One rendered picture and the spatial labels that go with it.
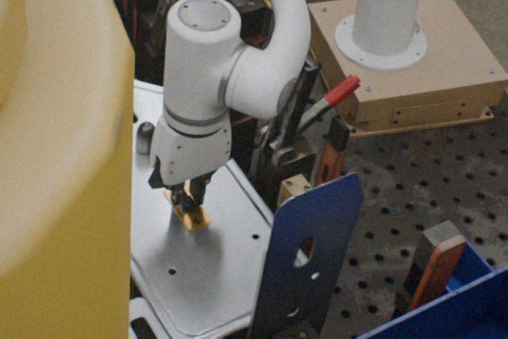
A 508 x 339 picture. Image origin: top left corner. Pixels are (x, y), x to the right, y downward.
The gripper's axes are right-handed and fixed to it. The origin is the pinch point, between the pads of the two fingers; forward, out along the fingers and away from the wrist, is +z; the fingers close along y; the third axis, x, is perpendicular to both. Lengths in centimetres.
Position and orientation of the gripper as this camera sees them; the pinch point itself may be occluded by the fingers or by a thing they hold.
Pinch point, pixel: (188, 192)
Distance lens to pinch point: 128.6
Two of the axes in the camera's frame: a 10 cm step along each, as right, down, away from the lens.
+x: 5.1, 6.7, -5.4
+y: -8.5, 3.2, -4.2
